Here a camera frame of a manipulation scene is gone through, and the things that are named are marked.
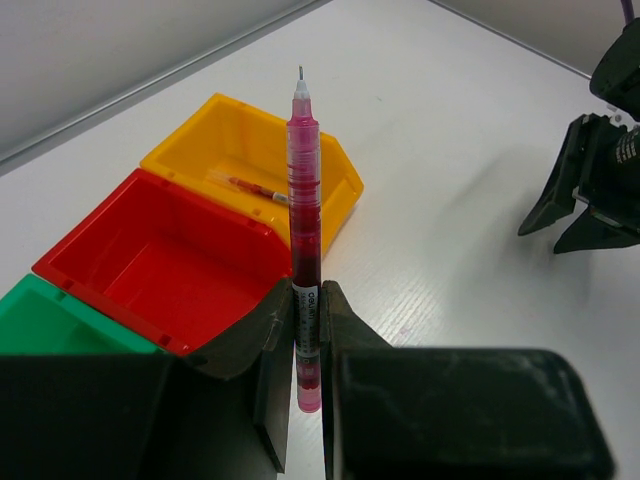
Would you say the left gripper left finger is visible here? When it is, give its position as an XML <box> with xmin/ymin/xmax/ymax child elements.
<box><xmin>1</xmin><ymin>280</ymin><xmax>293</xmax><ymax>479</ymax></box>

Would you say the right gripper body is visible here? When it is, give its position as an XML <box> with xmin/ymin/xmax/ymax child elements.
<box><xmin>573</xmin><ymin>115</ymin><xmax>639</xmax><ymax>235</ymax></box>

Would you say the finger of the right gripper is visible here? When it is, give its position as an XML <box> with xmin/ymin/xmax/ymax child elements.
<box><xmin>517</xmin><ymin>115</ymin><xmax>586</xmax><ymax>236</ymax></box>
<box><xmin>553</xmin><ymin>208</ymin><xmax>639</xmax><ymax>254</ymax></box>

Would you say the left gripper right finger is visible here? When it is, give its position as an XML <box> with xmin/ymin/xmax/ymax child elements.
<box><xmin>320</xmin><ymin>281</ymin><xmax>616</xmax><ymax>479</ymax></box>

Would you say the pink gel pen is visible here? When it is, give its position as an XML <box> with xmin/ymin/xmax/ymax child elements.
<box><xmin>286</xmin><ymin>67</ymin><xmax>321</xmax><ymax>413</ymax></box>

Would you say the red gel pen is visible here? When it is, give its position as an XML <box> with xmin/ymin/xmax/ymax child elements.
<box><xmin>205</xmin><ymin>170</ymin><xmax>289</xmax><ymax>205</ymax></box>

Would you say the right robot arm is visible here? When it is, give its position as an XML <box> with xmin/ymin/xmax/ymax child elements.
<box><xmin>518</xmin><ymin>19</ymin><xmax>639</xmax><ymax>254</ymax></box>

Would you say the green plastic bin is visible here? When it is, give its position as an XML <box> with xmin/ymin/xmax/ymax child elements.
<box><xmin>1</xmin><ymin>274</ymin><xmax>162</xmax><ymax>355</ymax></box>

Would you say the red plastic bin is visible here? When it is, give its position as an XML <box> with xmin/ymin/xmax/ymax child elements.
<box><xmin>32</xmin><ymin>169</ymin><xmax>290</xmax><ymax>356</ymax></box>

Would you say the yellow plastic bin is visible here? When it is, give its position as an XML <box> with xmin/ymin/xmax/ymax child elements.
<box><xmin>140</xmin><ymin>93</ymin><xmax>364</xmax><ymax>253</ymax></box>

